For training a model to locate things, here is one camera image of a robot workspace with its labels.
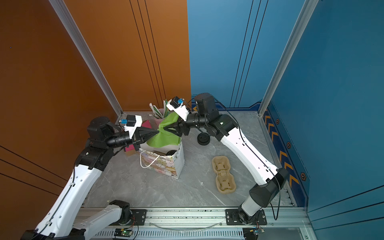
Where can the cartoon paper gift bag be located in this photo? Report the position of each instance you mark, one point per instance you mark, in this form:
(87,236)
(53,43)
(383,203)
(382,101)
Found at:
(156,159)

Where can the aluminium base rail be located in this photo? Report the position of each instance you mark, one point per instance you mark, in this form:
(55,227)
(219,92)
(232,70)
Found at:
(186,222)

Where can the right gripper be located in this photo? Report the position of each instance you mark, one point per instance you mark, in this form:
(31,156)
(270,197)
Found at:
(180,126)

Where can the pink straw holder cup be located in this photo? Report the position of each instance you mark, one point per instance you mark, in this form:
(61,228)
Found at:
(159,120)

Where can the pulp cup carrier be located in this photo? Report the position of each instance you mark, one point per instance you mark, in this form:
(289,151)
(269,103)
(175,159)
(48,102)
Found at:
(225,181)

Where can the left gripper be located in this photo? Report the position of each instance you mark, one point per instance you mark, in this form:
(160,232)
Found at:
(141,136)

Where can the left green circuit board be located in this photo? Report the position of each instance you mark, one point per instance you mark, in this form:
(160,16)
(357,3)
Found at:
(123,233)

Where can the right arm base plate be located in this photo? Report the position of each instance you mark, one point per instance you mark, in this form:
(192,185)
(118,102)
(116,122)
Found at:
(234,218)

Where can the black cup lid stack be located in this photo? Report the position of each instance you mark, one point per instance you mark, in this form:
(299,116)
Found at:
(203,139)

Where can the green napkin stack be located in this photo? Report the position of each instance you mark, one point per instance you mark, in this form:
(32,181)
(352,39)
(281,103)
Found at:
(165,138)

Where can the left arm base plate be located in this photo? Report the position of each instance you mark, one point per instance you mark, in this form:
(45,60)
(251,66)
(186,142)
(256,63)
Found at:
(136,217)

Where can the bundle of wrapped straws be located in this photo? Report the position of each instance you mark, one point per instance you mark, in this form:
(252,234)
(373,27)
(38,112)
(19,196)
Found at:
(165,102)

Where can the right green circuit board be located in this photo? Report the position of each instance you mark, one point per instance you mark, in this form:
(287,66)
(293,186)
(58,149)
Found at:
(257,232)

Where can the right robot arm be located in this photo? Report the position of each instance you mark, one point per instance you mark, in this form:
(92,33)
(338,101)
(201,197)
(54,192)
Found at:
(269,179)

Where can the cardboard napkin box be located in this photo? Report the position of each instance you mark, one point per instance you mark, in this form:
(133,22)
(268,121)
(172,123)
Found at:
(130,153)

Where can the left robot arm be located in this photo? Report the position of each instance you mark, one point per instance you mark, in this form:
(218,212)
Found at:
(105,138)

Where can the green circuit board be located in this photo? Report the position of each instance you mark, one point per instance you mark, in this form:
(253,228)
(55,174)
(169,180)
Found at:
(257,232)
(123,233)

